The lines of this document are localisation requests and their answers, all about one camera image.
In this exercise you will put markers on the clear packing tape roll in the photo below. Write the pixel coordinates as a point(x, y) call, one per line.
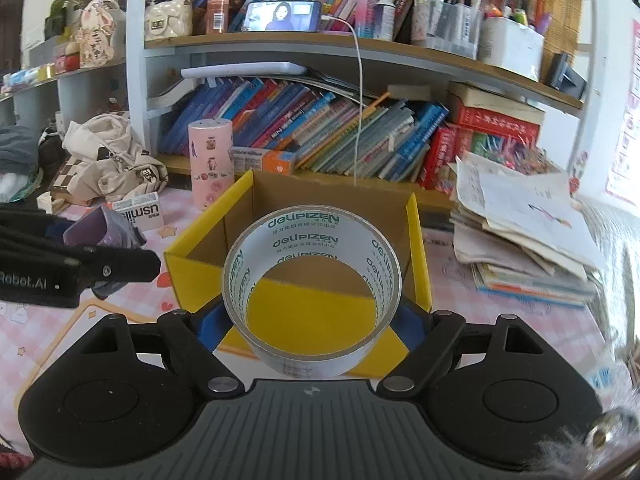
point(300, 230)

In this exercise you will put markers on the torn white box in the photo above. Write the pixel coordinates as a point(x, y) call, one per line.
point(50, 203)

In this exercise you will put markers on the small orange white box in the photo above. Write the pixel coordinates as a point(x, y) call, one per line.
point(262, 161)

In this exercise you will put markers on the white wooden bookshelf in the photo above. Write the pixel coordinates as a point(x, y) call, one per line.
point(135, 60)

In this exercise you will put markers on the white and orange carton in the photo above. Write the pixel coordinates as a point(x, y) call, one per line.
point(140, 212)

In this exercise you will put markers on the row of leaning books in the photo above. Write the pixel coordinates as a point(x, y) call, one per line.
point(310, 125)

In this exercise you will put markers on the small white spray bottle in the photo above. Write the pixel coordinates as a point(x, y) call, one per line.
point(386, 20)

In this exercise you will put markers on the white pearl handbag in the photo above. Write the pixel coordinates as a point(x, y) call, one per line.
point(167, 17)

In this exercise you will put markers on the stack of yellow books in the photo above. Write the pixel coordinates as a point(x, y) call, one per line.
point(560, 15)

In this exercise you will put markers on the grey side shelf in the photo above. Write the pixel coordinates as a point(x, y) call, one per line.
point(75, 90)

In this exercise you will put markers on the clear pen holder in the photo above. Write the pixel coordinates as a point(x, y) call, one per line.
point(445, 20)

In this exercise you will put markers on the white orange-edged desk mat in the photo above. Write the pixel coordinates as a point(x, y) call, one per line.
point(135, 310)

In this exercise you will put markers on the wooden chess board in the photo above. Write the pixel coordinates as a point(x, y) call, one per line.
point(70, 180)

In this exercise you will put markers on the white marker box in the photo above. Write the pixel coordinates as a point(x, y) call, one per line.
point(510, 47)

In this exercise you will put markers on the dark red clothing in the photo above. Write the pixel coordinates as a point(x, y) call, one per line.
point(12, 462)

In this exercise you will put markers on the wall poster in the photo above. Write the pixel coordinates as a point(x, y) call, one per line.
point(625, 120)

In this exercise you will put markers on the lucky cat figurine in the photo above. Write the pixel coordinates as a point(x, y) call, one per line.
point(97, 35)

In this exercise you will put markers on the pile of papers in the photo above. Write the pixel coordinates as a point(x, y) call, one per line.
point(520, 210)

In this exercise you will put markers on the iridescent plastic bag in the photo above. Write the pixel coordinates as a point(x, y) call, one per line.
point(17, 185)

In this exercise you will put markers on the pink blue gradient bottle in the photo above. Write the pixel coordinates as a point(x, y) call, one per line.
point(366, 5)

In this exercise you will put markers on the black bag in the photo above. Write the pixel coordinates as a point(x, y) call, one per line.
point(52, 147)

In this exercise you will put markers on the red jar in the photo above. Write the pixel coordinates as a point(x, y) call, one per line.
point(69, 62)

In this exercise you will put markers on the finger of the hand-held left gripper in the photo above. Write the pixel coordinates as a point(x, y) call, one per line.
point(125, 265)
point(25, 222)

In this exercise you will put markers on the blue white packet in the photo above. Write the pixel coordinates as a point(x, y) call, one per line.
point(20, 79)

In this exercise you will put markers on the thick red dictionary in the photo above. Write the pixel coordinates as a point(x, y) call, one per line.
point(500, 122)

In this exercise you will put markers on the small black stand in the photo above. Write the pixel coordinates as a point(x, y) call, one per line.
point(567, 77)

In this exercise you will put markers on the purple pouch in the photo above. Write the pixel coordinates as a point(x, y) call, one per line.
point(87, 230)

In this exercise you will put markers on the cream cloth bag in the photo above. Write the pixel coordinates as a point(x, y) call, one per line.
point(110, 150)

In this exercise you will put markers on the smartphone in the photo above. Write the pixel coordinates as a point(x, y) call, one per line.
point(282, 16)

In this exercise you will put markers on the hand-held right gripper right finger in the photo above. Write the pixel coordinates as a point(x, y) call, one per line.
point(407, 331)

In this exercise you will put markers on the pink checkered desk cloth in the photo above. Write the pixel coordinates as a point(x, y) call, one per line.
point(35, 340)

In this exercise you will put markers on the gold box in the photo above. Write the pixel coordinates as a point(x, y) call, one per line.
point(46, 72)

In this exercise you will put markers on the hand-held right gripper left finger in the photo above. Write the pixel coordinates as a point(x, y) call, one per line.
point(210, 328)

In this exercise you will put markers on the fuzzy grey clothing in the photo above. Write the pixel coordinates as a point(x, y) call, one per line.
point(615, 410)

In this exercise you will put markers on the pink cylinder container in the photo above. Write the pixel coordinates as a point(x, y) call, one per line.
point(211, 160)

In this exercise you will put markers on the yellow cardboard box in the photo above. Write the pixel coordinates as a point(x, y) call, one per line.
point(192, 285)

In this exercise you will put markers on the grey towel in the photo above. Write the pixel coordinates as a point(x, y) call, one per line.
point(17, 142)

